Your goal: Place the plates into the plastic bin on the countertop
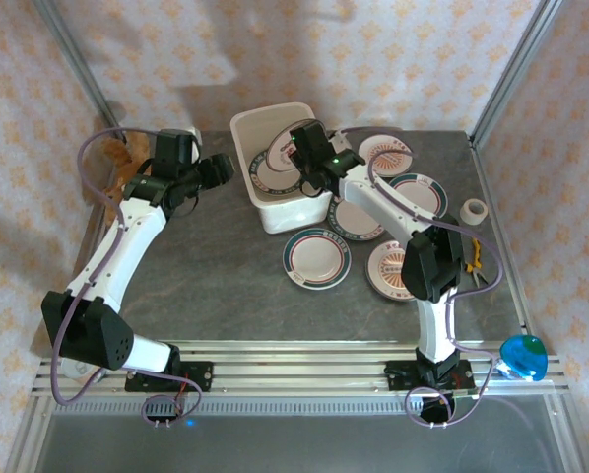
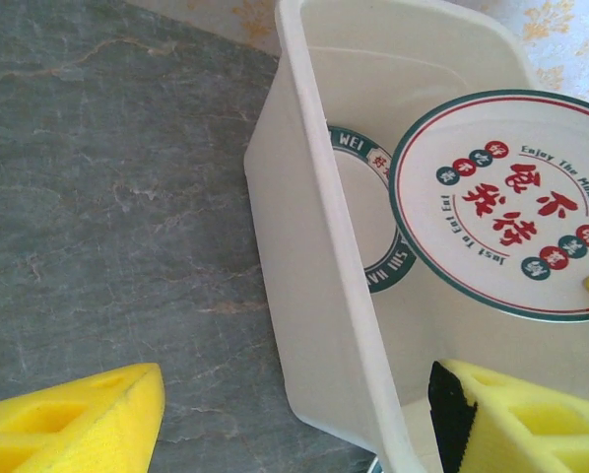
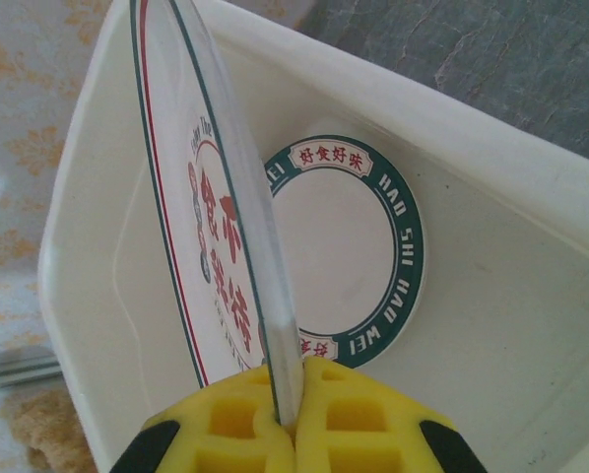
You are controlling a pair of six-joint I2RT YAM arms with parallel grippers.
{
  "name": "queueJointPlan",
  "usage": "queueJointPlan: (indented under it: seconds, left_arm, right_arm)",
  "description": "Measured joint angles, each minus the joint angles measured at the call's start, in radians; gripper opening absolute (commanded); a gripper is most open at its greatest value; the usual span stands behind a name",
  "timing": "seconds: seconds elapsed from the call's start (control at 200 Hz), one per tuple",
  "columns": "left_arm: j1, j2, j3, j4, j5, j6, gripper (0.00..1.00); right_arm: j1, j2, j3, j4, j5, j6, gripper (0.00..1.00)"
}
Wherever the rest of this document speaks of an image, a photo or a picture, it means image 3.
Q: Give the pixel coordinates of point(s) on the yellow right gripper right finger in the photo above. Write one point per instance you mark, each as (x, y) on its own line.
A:
(363, 428)

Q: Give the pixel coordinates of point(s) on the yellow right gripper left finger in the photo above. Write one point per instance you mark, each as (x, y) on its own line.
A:
(225, 428)

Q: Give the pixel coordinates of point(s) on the green rim lettered plate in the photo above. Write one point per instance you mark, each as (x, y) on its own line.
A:
(334, 246)

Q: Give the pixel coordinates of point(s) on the red characters white plate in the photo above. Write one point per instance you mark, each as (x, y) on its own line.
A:
(215, 236)

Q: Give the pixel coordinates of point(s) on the white plastic bin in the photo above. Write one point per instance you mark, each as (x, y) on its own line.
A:
(496, 320)

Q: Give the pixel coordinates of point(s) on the brown plush teddy bear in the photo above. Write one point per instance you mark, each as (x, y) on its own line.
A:
(43, 433)

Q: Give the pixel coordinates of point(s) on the aluminium frame post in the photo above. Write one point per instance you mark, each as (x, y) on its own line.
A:
(14, 374)

